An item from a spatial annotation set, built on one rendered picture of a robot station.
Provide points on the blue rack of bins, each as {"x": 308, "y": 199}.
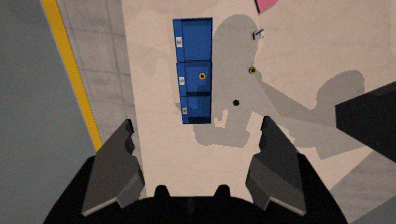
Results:
{"x": 193, "y": 44}

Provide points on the pink flat square block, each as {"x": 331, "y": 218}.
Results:
{"x": 263, "y": 4}

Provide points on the brass hex nut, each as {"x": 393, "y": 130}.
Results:
{"x": 202, "y": 75}
{"x": 252, "y": 70}

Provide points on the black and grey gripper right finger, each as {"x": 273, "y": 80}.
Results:
{"x": 283, "y": 183}

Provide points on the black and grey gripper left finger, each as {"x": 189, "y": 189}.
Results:
{"x": 107, "y": 182}

